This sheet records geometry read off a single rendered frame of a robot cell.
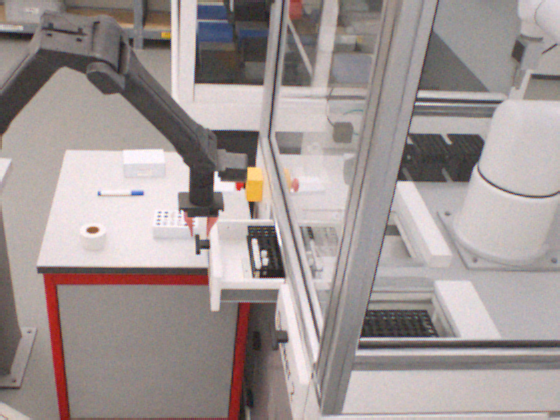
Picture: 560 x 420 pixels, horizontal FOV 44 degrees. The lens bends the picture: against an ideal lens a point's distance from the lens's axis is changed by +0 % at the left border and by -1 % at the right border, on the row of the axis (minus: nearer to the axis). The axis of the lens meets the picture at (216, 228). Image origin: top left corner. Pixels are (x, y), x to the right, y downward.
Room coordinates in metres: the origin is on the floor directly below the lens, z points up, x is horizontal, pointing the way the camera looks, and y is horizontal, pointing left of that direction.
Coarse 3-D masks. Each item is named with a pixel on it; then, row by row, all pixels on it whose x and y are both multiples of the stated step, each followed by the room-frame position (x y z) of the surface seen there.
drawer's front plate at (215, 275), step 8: (216, 224) 1.40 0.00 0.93; (216, 232) 1.36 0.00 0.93; (216, 240) 1.33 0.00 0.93; (216, 248) 1.30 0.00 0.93; (216, 256) 1.27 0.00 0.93; (216, 264) 1.24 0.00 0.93; (208, 272) 1.34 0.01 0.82; (216, 272) 1.21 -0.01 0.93; (216, 280) 1.20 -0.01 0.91; (216, 288) 1.20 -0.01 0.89; (216, 296) 1.20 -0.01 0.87; (216, 304) 1.20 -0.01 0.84
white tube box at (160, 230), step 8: (160, 216) 1.62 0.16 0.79; (168, 216) 1.61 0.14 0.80; (176, 216) 1.61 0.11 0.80; (160, 224) 1.57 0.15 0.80; (168, 224) 1.57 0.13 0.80; (184, 224) 1.58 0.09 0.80; (160, 232) 1.56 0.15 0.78; (168, 232) 1.56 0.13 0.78; (176, 232) 1.56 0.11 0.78; (184, 232) 1.56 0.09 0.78
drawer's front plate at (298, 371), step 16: (288, 288) 1.17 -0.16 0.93; (288, 304) 1.12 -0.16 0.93; (288, 320) 1.07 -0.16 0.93; (288, 336) 1.04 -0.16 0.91; (288, 352) 1.02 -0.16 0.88; (288, 368) 1.00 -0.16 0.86; (304, 368) 0.94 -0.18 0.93; (288, 384) 0.98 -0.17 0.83; (304, 384) 0.90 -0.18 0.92; (304, 400) 0.90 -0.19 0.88
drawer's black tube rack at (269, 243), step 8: (256, 232) 1.41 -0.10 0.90; (264, 232) 1.42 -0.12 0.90; (272, 232) 1.42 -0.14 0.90; (248, 240) 1.42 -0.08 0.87; (264, 240) 1.38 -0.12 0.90; (272, 240) 1.38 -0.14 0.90; (248, 248) 1.39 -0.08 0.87; (264, 248) 1.35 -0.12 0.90; (272, 248) 1.35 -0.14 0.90; (272, 256) 1.32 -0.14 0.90; (280, 256) 1.33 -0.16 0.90; (272, 264) 1.32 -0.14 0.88; (280, 264) 1.32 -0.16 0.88; (272, 272) 1.30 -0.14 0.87; (280, 272) 1.30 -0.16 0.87
